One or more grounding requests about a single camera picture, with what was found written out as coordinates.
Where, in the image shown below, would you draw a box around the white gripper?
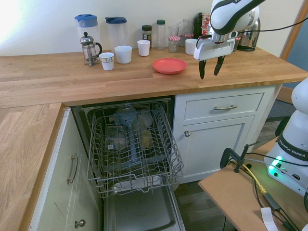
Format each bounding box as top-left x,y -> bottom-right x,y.
193,36 -> 236,80

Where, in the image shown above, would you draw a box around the red plastic plate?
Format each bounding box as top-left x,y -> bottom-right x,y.
152,58 -> 188,75

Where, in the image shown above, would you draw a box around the grey dishwasher spray tube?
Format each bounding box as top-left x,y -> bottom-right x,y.
113,107 -> 143,167

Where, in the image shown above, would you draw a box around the steel dishwasher door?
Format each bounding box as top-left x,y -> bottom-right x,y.
103,186 -> 186,231

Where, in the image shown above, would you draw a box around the short white cup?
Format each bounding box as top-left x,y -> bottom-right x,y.
185,38 -> 199,55

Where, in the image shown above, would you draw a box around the white drawer front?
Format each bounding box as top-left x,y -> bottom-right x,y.
184,93 -> 264,121

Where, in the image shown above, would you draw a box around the black canister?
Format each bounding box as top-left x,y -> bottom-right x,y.
193,12 -> 205,39

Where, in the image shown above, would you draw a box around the empty clear glass jar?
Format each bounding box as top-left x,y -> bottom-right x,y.
182,18 -> 194,36

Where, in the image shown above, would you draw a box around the stainless steel kettle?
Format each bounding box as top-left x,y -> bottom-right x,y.
237,13 -> 261,51

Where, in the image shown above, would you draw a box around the clear drinking glass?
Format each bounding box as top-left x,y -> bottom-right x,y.
168,25 -> 180,39

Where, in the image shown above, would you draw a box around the tall white cup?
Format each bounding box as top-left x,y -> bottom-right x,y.
137,39 -> 151,57

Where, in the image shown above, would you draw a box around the spice jar with dark lid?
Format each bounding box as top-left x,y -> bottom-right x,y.
141,25 -> 153,48

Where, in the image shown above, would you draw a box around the white cabinet door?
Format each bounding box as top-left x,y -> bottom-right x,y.
182,115 -> 256,178

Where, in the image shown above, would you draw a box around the dark grey floor mat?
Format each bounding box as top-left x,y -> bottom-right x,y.
266,98 -> 298,120

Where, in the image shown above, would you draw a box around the black screw clamp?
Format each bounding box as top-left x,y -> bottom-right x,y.
220,141 -> 260,173

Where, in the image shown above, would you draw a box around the wide white cup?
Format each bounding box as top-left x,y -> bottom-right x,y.
114,45 -> 133,64

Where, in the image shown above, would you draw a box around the white cabinet with drawer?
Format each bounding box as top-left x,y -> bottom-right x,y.
172,84 -> 282,185

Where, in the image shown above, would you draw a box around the yellowish drinking glass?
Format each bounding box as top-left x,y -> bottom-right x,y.
140,129 -> 153,149

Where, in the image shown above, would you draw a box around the clear pitcher dark blue lid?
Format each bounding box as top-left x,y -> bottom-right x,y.
104,16 -> 128,52

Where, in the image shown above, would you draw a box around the patterned paper cup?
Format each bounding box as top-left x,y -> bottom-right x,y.
99,52 -> 115,71

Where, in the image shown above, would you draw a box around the clear plastic container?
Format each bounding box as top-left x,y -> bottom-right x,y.
104,126 -> 129,152

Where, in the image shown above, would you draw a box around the glass and steel French press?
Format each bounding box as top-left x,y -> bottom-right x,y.
80,31 -> 103,67

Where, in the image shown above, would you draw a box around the brown fibreboard mounting board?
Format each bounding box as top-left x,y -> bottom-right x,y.
198,138 -> 308,231

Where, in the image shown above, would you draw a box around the clear pitcher light blue lid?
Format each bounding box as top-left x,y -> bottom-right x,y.
74,13 -> 101,50

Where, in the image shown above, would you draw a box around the white paper label strip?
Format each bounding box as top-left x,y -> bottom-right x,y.
261,207 -> 279,231

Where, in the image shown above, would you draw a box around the white corner cabinet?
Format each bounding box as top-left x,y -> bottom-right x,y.
28,108 -> 102,231

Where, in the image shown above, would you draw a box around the metal drawer bar handle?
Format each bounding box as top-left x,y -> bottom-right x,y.
214,104 -> 238,111

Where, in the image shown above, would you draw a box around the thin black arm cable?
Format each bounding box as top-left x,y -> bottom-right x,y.
237,14 -> 308,33

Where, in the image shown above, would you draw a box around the wooden door frame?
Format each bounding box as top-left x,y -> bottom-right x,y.
280,7 -> 308,61

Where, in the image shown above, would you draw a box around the grey wire dishwasher rack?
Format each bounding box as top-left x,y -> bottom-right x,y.
86,102 -> 185,199

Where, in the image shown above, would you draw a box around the grey cable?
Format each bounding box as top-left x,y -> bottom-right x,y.
244,157 -> 274,167

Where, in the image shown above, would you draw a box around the yellow cable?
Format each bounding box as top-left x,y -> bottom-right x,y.
242,163 -> 269,194

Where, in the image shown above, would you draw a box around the black cable to robot base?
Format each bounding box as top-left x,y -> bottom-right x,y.
245,152 -> 308,167

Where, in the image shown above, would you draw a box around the dishwasher tub frame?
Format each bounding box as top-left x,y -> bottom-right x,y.
71,96 -> 176,200

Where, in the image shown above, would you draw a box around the black cable with inline plug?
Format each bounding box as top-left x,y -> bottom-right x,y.
254,178 -> 300,231

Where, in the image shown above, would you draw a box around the long metal cabinet handle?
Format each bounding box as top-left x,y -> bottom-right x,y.
66,154 -> 78,185

